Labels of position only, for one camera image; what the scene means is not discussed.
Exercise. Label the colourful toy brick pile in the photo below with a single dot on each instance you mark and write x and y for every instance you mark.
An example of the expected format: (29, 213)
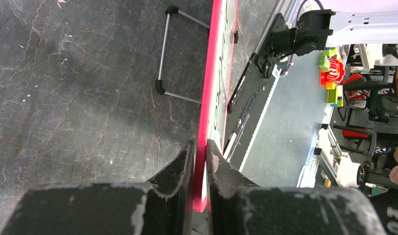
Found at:
(332, 72)

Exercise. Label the small black clip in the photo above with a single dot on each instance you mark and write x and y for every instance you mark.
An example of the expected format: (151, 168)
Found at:
(235, 36)

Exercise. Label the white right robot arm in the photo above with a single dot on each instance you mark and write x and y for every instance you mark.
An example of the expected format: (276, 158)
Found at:
(318, 29)

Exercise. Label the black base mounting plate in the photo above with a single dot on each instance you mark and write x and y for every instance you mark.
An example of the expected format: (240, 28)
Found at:
(260, 63)

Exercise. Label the pink framed whiteboard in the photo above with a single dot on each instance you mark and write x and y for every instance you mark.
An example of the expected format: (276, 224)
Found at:
(215, 95)

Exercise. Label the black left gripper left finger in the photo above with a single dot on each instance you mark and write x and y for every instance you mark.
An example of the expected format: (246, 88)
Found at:
(162, 205)

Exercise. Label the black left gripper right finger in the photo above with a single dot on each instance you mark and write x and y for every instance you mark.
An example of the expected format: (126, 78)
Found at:
(238, 206)

